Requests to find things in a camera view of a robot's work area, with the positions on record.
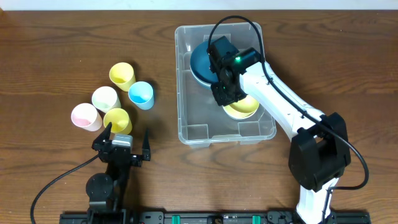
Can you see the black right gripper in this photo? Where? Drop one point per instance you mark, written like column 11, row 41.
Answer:
column 222, row 98

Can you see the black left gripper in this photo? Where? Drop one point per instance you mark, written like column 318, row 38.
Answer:
column 134, row 157

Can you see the cream large bowl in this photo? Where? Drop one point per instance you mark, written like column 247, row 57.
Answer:
column 204, row 84

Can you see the yellow plastic cup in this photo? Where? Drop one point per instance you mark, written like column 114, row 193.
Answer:
column 120, row 120
column 122, row 75

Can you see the white small bowl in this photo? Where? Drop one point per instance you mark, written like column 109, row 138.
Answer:
column 239, row 115

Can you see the yellow bowl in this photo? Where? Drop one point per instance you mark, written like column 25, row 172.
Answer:
column 246, row 105

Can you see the dark blue top bowl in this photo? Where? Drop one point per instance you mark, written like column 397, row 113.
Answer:
column 200, row 63

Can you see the pink plastic cup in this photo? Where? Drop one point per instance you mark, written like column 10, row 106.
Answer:
column 87, row 117

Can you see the white plastic cup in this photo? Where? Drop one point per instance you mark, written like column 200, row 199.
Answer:
column 105, row 98

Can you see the light blue plastic cup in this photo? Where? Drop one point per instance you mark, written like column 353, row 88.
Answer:
column 142, row 95

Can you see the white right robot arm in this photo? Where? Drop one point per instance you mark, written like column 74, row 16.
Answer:
column 318, row 153

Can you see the clear plastic storage bin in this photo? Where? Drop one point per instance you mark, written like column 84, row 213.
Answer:
column 201, row 121

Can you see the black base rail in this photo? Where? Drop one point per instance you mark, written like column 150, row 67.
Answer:
column 271, row 217

